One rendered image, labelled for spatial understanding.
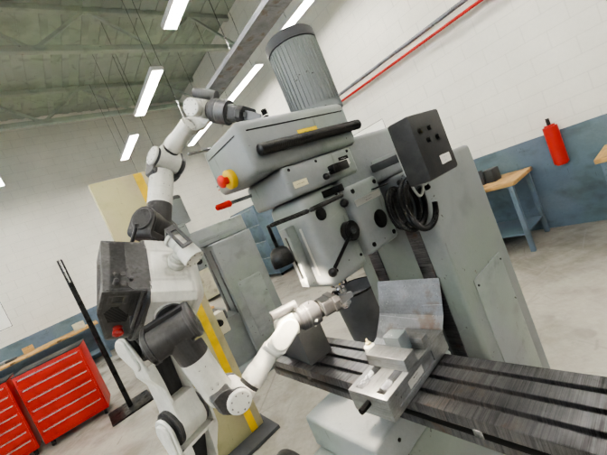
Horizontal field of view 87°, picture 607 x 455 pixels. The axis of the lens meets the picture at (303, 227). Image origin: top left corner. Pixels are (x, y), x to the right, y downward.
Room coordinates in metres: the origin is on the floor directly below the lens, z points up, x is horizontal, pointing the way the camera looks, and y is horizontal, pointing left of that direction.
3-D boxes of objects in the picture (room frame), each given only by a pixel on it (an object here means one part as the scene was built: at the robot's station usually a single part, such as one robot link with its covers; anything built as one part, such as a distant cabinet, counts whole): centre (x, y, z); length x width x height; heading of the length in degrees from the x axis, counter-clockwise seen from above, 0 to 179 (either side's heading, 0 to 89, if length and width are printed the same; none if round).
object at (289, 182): (1.17, -0.07, 1.68); 0.34 x 0.24 x 0.10; 127
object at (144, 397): (4.06, 2.98, 1.06); 0.50 x 0.50 x 2.11; 37
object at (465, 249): (1.52, -0.52, 0.78); 0.50 x 0.47 x 1.56; 127
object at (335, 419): (1.14, -0.03, 0.82); 0.50 x 0.35 x 0.12; 127
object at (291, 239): (1.07, 0.06, 1.45); 0.04 x 0.04 x 0.21; 37
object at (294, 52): (1.29, -0.23, 2.05); 0.20 x 0.20 x 0.32
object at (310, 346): (1.42, 0.20, 1.06); 0.22 x 0.12 x 0.20; 31
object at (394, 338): (1.00, -0.14, 1.07); 0.06 x 0.05 x 0.06; 39
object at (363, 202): (1.26, -0.19, 1.47); 0.24 x 0.19 x 0.26; 37
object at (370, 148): (1.44, -0.43, 1.66); 0.80 x 0.23 x 0.20; 127
